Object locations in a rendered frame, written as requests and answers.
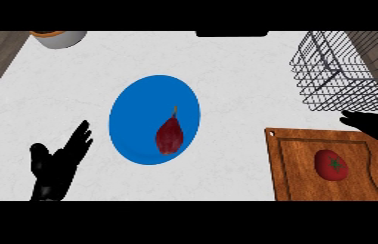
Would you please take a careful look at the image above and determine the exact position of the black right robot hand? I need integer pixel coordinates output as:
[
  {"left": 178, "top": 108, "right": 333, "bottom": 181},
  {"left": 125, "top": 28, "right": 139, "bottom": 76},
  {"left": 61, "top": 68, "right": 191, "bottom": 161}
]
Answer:
[{"left": 339, "top": 110, "right": 378, "bottom": 140}]

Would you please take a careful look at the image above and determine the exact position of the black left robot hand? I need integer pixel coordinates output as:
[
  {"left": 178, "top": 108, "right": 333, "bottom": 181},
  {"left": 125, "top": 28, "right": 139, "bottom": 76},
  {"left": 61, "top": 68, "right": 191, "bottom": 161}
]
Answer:
[{"left": 29, "top": 119, "right": 95, "bottom": 202}]

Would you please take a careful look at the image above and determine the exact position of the red tomato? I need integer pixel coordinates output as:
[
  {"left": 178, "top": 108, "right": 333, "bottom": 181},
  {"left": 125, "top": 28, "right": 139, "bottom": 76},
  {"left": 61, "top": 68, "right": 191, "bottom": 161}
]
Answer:
[{"left": 314, "top": 149, "right": 350, "bottom": 181}]

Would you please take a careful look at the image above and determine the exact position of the brown wooden cutting board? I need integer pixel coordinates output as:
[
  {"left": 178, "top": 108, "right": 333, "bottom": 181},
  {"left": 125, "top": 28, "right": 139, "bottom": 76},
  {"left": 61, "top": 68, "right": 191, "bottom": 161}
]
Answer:
[{"left": 265, "top": 127, "right": 378, "bottom": 202}]

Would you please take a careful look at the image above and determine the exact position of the blue oval plate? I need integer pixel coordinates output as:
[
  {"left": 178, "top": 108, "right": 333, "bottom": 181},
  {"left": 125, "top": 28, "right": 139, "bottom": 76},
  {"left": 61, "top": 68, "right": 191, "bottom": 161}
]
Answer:
[{"left": 108, "top": 74, "right": 203, "bottom": 166}]

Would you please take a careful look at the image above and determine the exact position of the dark red onion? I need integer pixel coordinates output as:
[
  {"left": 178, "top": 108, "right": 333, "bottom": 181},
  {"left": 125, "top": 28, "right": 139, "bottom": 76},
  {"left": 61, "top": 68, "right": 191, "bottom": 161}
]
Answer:
[{"left": 156, "top": 105, "right": 185, "bottom": 156}]

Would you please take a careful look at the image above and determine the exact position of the black appliance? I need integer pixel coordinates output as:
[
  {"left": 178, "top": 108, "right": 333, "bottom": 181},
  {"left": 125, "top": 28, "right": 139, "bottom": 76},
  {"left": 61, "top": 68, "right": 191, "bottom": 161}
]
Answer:
[{"left": 195, "top": 30, "right": 271, "bottom": 38}]

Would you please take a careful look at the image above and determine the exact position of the grey pot with orange rim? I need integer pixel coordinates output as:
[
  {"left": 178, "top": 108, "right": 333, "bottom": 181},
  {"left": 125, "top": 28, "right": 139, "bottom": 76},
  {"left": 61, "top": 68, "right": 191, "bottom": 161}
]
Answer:
[{"left": 29, "top": 30, "right": 89, "bottom": 50}]

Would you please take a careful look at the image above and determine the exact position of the black wire basket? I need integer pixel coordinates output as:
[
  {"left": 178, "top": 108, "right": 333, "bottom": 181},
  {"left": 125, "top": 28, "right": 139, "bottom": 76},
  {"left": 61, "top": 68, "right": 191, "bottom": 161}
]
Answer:
[{"left": 288, "top": 30, "right": 378, "bottom": 113}]

